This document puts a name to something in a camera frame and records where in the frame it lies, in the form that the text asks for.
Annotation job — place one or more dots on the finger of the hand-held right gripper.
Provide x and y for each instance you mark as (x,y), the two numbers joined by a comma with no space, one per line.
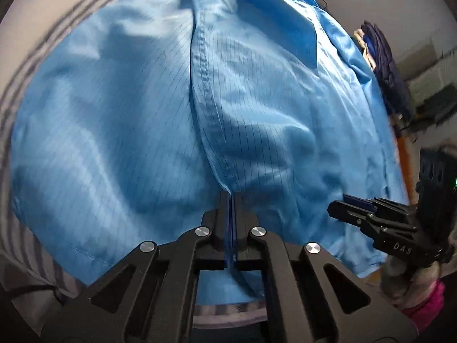
(359,200)
(351,212)

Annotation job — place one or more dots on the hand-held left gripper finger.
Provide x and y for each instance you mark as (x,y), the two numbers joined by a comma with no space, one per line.
(228,228)
(236,228)

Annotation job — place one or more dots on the blue work coat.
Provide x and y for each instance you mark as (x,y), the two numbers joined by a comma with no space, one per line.
(142,114)

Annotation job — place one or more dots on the person's right forearm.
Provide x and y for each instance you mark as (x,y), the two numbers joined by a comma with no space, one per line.
(428,307)

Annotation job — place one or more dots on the person's right hand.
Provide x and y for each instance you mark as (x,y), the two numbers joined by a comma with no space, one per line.
(400,278)

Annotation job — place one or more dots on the dark cloth on rack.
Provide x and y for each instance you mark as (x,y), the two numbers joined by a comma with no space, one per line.
(435,110)

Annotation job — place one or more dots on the navy blue garment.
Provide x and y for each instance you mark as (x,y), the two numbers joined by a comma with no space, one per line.
(387,68)

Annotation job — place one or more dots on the white folded cloth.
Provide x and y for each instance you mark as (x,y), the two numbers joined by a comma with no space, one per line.
(364,48)

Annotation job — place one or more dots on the striped bed sheet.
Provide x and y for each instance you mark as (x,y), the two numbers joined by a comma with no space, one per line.
(21,243)

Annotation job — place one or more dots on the orange wooden bed frame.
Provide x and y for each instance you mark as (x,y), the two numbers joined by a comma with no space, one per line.
(403,157)

